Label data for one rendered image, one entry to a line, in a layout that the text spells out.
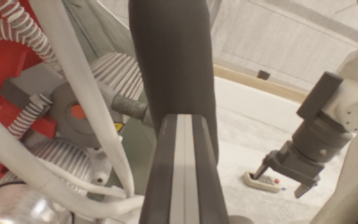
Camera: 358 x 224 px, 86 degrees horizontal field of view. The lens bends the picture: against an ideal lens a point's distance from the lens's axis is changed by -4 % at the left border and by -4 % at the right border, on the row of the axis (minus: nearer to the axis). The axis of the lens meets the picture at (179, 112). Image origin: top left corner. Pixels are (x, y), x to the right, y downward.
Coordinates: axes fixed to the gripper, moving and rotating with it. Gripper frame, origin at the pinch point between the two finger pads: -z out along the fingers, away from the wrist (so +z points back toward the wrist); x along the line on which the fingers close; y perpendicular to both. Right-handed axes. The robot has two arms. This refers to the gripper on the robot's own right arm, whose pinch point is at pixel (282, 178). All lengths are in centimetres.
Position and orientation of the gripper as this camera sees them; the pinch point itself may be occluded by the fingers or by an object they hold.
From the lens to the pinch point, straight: 56.8
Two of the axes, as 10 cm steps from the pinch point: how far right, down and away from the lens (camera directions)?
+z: 2.8, -8.0, -5.4
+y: -3.2, 4.5, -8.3
